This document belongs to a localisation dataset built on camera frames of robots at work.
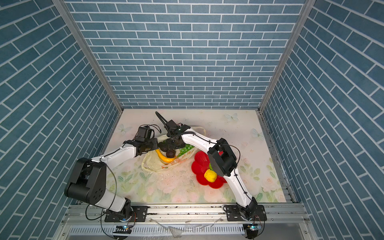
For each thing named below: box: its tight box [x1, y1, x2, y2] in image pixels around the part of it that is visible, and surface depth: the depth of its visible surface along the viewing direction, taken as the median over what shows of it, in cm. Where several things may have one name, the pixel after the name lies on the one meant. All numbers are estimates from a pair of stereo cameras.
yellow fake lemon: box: [204, 169, 218, 183], surface depth 84 cm
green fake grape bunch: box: [176, 143, 195, 158], surface depth 95 cm
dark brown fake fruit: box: [166, 149, 177, 158], surface depth 93 cm
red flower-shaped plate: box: [191, 150, 227, 189], surface depth 88 cm
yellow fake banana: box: [155, 149, 177, 163], surface depth 92 cm
